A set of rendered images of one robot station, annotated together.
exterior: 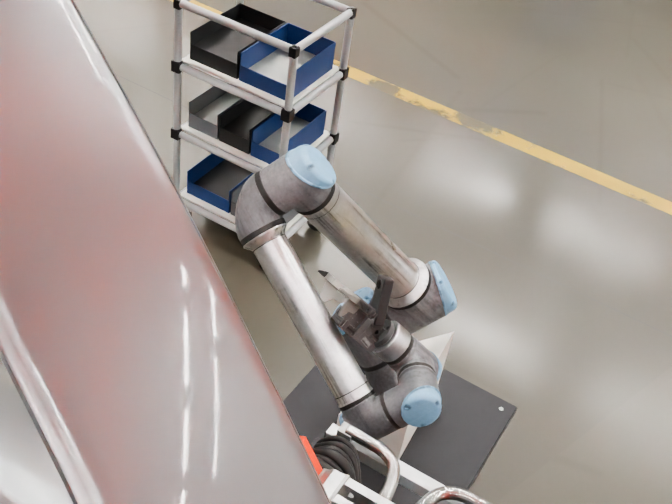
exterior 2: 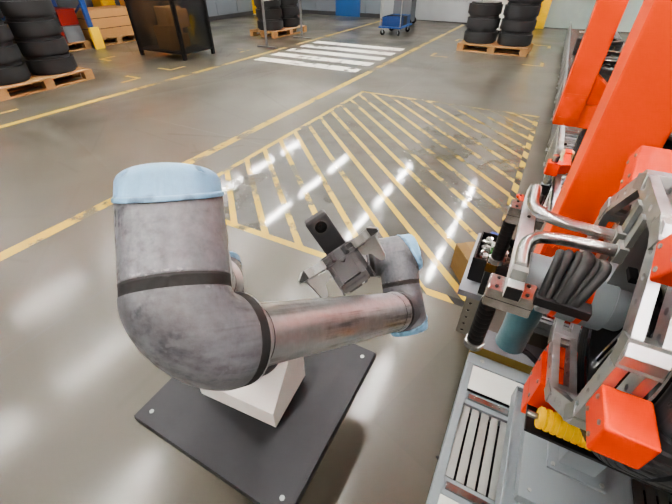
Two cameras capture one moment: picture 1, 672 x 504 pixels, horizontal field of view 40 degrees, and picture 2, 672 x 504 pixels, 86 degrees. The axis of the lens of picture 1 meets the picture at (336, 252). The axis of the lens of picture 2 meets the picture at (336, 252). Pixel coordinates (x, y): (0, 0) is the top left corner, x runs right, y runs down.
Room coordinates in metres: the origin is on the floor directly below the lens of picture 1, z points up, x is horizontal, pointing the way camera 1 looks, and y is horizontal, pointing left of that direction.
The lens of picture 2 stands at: (1.49, 0.45, 1.45)
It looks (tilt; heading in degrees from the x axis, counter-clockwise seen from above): 39 degrees down; 273
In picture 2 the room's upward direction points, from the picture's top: straight up
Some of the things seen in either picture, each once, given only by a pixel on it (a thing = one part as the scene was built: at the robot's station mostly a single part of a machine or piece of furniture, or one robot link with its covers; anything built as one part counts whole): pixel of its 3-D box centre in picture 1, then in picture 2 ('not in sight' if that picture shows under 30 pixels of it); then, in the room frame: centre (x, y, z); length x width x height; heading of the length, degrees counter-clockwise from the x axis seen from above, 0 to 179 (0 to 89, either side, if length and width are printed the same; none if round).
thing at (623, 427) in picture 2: not in sight; (618, 425); (1.04, 0.14, 0.85); 0.09 x 0.08 x 0.07; 65
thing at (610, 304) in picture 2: not in sight; (569, 290); (0.98, -0.18, 0.85); 0.21 x 0.14 x 0.14; 155
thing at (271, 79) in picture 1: (256, 124); not in sight; (2.93, 0.38, 0.50); 0.54 x 0.42 x 1.00; 65
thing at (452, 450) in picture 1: (381, 451); (268, 404); (1.78, -0.24, 0.15); 0.60 x 0.60 x 0.30; 65
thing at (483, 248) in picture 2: not in sight; (492, 258); (0.91, -0.71, 0.51); 0.20 x 0.14 x 0.13; 65
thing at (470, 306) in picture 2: not in sight; (477, 298); (0.88, -0.78, 0.21); 0.10 x 0.10 x 0.42; 65
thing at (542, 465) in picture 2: not in sight; (588, 442); (0.76, -0.08, 0.32); 0.40 x 0.30 x 0.28; 65
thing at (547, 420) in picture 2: not in sight; (590, 438); (0.87, 0.00, 0.51); 0.29 x 0.06 x 0.06; 155
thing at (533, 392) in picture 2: not in sight; (560, 394); (0.88, -0.13, 0.48); 0.16 x 0.12 x 0.17; 155
